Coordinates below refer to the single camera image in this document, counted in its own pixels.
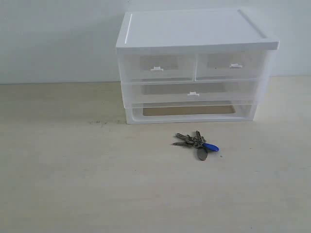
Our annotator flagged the clear plastic storage bin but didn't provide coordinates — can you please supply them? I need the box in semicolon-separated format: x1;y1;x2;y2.
121;80;261;108

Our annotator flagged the clear drawer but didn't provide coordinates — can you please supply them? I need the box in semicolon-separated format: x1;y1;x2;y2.
119;55;196;83
196;51;268;81

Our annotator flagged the white plastic drawer cabinet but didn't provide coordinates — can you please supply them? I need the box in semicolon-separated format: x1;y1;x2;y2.
116;8;279;124

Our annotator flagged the clear upper left drawer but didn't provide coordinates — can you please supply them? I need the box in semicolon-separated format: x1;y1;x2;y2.
119;55;196;83

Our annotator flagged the clear upper right drawer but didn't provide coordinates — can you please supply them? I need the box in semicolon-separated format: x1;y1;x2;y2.
196;51;268;81

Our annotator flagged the key bunch with blue tag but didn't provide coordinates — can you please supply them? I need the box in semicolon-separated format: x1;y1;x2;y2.
173;131;220;161

